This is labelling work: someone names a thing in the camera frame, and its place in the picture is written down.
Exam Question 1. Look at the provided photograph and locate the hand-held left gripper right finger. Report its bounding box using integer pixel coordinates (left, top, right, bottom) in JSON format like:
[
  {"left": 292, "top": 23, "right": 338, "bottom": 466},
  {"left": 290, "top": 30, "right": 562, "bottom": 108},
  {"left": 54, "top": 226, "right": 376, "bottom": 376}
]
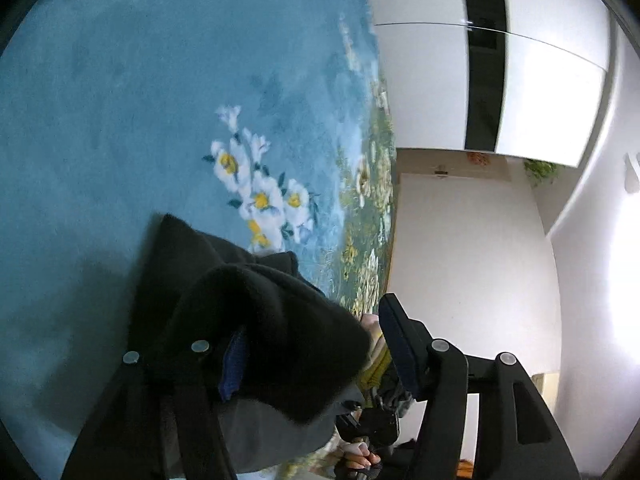
[{"left": 377, "top": 293, "right": 582, "bottom": 480}]

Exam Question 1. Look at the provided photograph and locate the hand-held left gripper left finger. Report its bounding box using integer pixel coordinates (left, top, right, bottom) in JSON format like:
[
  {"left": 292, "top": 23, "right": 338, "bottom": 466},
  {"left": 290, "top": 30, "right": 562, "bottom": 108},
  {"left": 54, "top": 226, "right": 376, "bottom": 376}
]
[{"left": 60, "top": 329, "right": 251, "bottom": 480}]

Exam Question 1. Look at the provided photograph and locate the black fleece garment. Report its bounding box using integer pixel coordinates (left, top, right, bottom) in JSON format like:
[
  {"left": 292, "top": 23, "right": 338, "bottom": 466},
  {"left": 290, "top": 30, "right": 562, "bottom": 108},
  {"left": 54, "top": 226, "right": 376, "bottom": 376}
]
[{"left": 131, "top": 213, "right": 372, "bottom": 424}]

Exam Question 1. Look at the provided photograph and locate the grey garment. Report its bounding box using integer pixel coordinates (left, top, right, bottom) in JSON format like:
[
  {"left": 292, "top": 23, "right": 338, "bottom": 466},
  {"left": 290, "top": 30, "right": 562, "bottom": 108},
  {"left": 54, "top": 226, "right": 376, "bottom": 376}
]
[{"left": 219, "top": 384, "right": 367, "bottom": 474}]

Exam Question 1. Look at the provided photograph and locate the person's right hand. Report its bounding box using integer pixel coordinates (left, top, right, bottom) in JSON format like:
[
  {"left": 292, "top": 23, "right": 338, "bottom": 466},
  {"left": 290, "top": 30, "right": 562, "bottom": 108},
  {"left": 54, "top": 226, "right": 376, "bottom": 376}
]
[{"left": 339, "top": 437, "right": 385, "bottom": 472}]

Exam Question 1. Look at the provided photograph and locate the yellow cloth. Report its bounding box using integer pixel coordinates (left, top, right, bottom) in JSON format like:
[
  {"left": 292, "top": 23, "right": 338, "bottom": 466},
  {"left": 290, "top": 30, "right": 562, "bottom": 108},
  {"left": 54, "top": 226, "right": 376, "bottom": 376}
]
[{"left": 358, "top": 344, "right": 397, "bottom": 394}]

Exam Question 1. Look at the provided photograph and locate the green hanging plant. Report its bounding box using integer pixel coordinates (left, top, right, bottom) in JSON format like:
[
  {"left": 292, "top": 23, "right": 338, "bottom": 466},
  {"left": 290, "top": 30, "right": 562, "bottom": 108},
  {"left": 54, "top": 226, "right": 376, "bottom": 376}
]
[{"left": 522, "top": 158, "right": 560, "bottom": 189}]

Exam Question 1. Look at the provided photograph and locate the blue floral blanket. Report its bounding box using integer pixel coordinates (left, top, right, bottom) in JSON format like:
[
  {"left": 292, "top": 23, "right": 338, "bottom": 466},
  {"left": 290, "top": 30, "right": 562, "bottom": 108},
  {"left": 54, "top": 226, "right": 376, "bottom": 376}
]
[{"left": 0, "top": 0, "right": 401, "bottom": 480}]

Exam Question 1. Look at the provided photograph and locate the white wardrobe with black stripe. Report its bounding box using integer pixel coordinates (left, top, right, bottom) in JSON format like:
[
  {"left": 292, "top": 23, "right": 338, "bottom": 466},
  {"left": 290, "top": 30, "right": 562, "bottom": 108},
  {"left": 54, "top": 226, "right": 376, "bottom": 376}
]
[{"left": 359, "top": 0, "right": 617, "bottom": 167}]

